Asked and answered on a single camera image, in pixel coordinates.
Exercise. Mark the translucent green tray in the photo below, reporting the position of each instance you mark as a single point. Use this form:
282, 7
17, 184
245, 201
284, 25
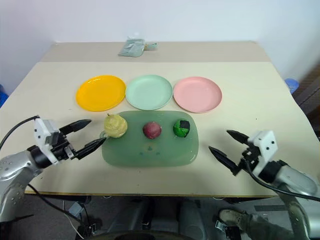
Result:
150, 150

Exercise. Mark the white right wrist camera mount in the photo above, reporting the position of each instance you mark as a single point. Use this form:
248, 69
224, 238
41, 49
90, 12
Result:
265, 147

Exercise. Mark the folded grey-green cloth bag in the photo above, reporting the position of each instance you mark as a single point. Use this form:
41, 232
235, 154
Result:
132, 47

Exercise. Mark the blue object at edge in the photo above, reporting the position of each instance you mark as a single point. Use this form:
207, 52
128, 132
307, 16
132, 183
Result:
2, 96

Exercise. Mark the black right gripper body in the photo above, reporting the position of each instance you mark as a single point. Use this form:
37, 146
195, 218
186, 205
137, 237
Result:
246, 157

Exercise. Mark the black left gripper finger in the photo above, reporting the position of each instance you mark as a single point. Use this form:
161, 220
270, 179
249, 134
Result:
90, 148
75, 125

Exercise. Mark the pink plate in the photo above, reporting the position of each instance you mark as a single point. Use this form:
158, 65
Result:
197, 94

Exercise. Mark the yellow plate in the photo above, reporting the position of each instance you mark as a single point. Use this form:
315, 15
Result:
100, 92

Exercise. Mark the dark red plum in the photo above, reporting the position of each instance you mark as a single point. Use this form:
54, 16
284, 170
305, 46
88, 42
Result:
151, 130

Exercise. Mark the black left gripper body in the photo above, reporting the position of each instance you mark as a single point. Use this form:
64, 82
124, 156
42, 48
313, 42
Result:
61, 147

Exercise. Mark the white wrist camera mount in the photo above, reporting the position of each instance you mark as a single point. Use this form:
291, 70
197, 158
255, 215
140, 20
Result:
43, 135
265, 147

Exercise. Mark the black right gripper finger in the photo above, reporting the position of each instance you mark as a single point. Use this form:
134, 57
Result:
222, 157
237, 136

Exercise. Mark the yellow pear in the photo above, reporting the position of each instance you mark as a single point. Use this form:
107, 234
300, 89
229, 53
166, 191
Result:
115, 126

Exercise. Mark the green and black ball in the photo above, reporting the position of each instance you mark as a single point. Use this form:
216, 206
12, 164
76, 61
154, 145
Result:
181, 128

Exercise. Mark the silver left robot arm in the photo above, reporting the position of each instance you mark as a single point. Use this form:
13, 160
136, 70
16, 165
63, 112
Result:
15, 172

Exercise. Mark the mint green plate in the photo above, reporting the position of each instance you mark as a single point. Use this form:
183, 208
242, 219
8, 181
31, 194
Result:
149, 92

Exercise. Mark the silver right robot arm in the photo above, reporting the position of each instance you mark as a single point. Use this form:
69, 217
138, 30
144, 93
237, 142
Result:
290, 185

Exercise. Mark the person's shoe and leg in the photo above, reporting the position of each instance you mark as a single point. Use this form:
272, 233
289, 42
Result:
250, 221

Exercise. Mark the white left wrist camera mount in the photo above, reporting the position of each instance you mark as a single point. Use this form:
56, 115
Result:
43, 135

